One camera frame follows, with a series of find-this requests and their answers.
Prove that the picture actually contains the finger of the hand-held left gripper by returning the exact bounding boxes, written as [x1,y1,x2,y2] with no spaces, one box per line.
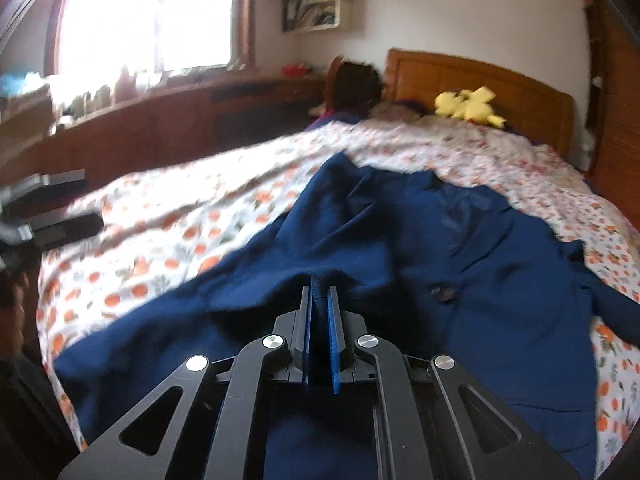
[15,211,104,252]
[0,169,87,207]

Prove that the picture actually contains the wooden wardrobe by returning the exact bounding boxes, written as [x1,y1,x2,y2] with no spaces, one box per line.
[570,0,640,213]

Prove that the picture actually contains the navy blue jacket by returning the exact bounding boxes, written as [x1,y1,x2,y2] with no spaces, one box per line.
[52,151,640,480]

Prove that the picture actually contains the wooden desk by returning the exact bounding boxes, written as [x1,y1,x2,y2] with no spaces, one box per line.
[0,74,332,198]

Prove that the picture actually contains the yellow plush toy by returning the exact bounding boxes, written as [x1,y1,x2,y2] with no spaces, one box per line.
[433,87,507,129]

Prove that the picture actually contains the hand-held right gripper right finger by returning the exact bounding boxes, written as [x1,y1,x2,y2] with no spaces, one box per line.
[326,284,585,480]

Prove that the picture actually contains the dark chair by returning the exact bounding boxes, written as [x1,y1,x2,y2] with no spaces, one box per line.
[326,55,384,115]

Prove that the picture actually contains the window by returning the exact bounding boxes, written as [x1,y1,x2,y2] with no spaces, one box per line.
[47,0,237,92]

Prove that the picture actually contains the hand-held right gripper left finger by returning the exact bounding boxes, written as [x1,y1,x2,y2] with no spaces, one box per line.
[57,284,313,480]

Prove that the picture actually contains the wooden headboard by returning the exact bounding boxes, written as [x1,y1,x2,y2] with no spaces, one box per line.
[384,48,577,161]

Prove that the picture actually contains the floral pillow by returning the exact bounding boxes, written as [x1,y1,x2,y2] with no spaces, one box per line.
[369,101,437,124]

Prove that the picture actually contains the orange print bedsheet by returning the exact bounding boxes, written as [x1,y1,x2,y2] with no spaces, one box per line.
[37,119,640,472]

